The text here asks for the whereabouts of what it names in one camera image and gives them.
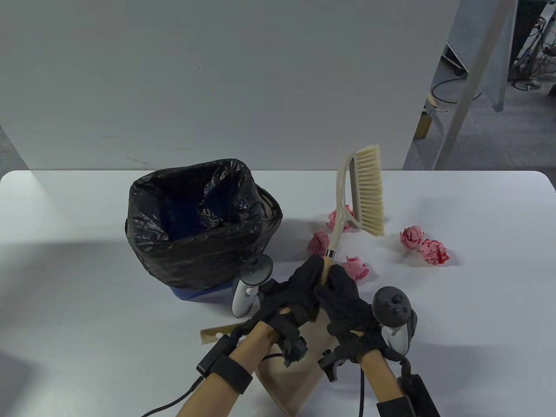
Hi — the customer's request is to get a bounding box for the white table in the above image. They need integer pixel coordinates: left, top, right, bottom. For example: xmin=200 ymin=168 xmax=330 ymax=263
xmin=0 ymin=170 xmax=556 ymax=417

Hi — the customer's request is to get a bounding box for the person's left hand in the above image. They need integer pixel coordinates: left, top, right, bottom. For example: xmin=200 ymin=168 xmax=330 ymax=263
xmin=230 ymin=255 xmax=325 ymax=367

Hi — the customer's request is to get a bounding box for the person's right forearm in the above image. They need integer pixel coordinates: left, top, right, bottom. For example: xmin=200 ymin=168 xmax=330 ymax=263
xmin=358 ymin=347 xmax=411 ymax=417

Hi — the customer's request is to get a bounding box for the grey metal stand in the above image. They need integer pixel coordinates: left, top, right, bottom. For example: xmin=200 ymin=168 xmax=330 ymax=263
xmin=432 ymin=0 xmax=520 ymax=171

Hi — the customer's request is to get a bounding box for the black floor cable loop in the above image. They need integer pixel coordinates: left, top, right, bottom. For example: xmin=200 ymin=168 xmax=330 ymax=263
xmin=429 ymin=78 xmax=483 ymax=105

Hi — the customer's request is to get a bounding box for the blue recycling bin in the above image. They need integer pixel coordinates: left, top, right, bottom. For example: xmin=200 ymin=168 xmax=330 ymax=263
xmin=161 ymin=200 xmax=238 ymax=301

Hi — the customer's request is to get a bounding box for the group of pink paper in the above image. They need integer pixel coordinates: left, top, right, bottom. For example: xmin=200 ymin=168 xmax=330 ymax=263
xmin=308 ymin=208 xmax=450 ymax=282

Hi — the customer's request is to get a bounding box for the small wooden block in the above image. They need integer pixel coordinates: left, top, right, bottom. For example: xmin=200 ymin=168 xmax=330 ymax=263
xmin=414 ymin=111 xmax=433 ymax=139

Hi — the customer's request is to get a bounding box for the person's right hand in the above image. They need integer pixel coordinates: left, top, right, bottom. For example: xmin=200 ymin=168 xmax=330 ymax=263
xmin=314 ymin=263 xmax=389 ymax=381

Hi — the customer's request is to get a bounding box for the white partition board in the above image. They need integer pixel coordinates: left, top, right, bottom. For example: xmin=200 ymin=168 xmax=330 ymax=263
xmin=0 ymin=0 xmax=461 ymax=171

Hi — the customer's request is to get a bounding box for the beige plastic dustpan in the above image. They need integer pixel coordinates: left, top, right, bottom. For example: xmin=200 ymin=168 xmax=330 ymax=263
xmin=200 ymin=319 xmax=344 ymax=417

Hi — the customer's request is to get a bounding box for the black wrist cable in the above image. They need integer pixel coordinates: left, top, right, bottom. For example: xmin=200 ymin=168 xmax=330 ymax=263
xmin=139 ymin=377 xmax=205 ymax=417

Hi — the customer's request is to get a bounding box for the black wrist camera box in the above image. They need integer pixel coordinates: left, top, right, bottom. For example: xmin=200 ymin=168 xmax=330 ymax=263
xmin=397 ymin=374 xmax=441 ymax=417
xmin=196 ymin=335 xmax=237 ymax=377

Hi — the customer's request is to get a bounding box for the person's left forearm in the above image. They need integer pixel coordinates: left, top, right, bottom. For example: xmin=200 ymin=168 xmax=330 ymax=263
xmin=176 ymin=321 xmax=287 ymax=417

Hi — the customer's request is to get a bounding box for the beige brush with wooden handle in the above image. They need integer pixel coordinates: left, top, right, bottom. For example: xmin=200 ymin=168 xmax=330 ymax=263
xmin=321 ymin=145 xmax=386 ymax=287

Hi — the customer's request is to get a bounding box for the grey handheld controller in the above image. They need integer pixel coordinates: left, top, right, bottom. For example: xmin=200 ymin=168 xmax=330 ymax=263
xmin=232 ymin=255 xmax=275 ymax=318
xmin=373 ymin=286 xmax=418 ymax=356

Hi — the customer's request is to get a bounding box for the tangle of cables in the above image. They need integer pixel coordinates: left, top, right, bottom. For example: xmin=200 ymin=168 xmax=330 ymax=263
xmin=508 ymin=17 xmax=556 ymax=92

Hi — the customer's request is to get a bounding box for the black plastic garbage bag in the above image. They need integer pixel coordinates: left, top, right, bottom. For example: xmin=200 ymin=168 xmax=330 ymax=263
xmin=125 ymin=158 xmax=283 ymax=291

